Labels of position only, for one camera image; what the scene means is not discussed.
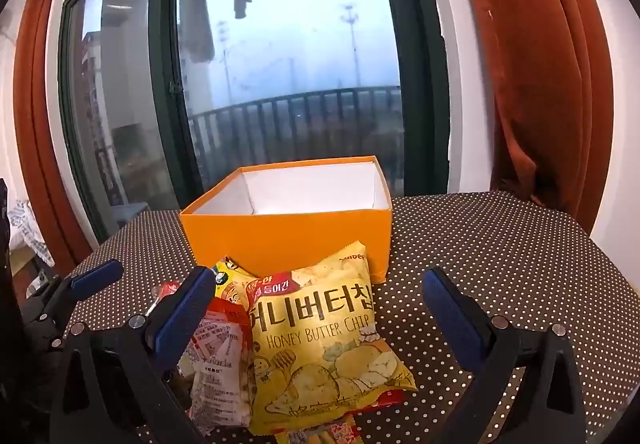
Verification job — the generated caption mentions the small red yellow packet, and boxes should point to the small red yellow packet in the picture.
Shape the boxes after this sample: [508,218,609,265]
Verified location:
[272,416,363,444]

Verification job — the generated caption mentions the dark balcony railing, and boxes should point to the dark balcony railing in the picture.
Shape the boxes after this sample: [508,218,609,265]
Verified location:
[189,87,403,190]

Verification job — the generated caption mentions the rust orange curtain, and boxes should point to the rust orange curtain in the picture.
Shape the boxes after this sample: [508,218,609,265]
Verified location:
[12,0,96,265]
[445,0,616,230]

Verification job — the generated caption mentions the white red-print snack packet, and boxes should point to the white red-print snack packet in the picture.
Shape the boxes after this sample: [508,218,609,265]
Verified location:
[187,314,253,432]

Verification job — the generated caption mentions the apartment building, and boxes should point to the apartment building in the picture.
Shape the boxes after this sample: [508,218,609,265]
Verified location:
[80,32,108,225]

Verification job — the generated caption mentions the yellow cartoon snack packet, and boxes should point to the yellow cartoon snack packet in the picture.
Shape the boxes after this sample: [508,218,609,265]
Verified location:
[212,255,261,300]

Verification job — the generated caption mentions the large yellow chip bag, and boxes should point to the large yellow chip bag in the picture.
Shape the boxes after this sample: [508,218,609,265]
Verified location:
[245,240,418,436]

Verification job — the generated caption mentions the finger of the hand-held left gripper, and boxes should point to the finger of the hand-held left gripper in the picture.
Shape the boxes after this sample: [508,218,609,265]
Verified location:
[35,260,124,325]

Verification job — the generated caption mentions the dark green window frame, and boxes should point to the dark green window frame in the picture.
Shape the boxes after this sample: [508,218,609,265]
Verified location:
[59,0,451,245]

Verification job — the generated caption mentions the tall light pole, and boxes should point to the tall light pole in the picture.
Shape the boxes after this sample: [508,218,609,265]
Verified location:
[342,2,361,88]
[217,19,235,108]

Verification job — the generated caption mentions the orange cardboard box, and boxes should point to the orange cardboard box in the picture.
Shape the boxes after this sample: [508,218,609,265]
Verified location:
[179,155,392,285]

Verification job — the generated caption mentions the white printed plastic bag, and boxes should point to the white printed plastic bag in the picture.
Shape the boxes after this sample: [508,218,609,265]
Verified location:
[9,198,56,270]

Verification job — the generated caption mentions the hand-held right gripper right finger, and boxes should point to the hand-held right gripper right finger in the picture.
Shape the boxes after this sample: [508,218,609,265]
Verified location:
[422,268,586,444]

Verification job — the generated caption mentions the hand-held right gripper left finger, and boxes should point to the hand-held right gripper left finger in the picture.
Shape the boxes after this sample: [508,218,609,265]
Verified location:
[50,265,217,444]

